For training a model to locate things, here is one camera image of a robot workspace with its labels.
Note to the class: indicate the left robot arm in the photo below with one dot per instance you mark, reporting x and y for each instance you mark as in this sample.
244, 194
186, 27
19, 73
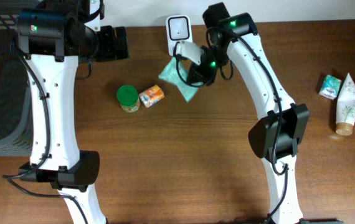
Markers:
51, 40

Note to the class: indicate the orange small tissue pack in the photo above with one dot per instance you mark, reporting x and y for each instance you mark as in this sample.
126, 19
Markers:
151, 96

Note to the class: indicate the green round lid jar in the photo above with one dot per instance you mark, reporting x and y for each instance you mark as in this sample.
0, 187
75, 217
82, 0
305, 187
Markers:
128, 98

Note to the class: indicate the small teal tissue pack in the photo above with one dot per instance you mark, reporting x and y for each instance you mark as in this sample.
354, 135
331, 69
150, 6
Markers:
330, 87

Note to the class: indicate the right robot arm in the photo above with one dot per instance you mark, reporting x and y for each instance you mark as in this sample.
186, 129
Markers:
281, 122

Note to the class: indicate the light teal wipes packet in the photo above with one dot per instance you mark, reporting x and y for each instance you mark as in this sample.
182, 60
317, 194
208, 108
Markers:
172, 73

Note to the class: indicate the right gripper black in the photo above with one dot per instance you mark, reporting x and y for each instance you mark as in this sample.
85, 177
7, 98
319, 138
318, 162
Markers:
200, 74

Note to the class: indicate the white barcode scanner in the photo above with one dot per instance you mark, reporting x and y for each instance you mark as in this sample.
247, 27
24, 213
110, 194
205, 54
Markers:
178, 27

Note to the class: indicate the dark grey plastic basket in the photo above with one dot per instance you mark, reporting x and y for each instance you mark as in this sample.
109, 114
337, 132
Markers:
16, 128

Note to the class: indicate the white Pantene tube gold cap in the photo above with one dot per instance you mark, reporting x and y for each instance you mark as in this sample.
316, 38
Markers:
345, 110

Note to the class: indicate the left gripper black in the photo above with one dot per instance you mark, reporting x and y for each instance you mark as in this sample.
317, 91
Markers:
111, 50

